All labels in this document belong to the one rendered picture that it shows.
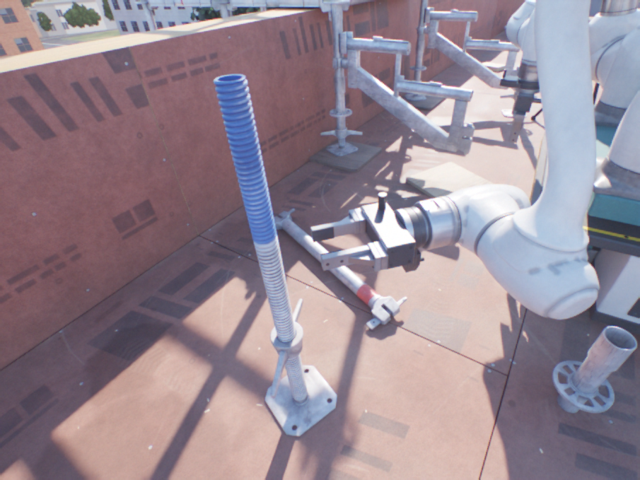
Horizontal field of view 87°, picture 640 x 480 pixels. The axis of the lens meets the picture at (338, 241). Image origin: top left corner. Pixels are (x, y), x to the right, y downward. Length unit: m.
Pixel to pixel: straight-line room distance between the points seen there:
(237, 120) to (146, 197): 0.95
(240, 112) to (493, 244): 0.41
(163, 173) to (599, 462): 1.46
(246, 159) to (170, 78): 0.92
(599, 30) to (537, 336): 1.02
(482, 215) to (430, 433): 0.54
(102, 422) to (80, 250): 0.52
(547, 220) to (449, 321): 0.64
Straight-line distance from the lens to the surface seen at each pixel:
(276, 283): 0.60
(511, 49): 2.72
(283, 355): 0.72
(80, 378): 1.24
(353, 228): 0.63
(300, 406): 0.95
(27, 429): 1.23
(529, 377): 1.08
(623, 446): 1.09
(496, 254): 0.58
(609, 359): 0.89
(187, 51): 1.41
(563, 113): 0.54
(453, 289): 1.21
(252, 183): 0.48
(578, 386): 0.99
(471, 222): 0.63
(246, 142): 0.46
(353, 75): 1.87
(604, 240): 1.04
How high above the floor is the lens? 0.86
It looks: 39 degrees down
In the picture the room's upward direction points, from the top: 3 degrees counter-clockwise
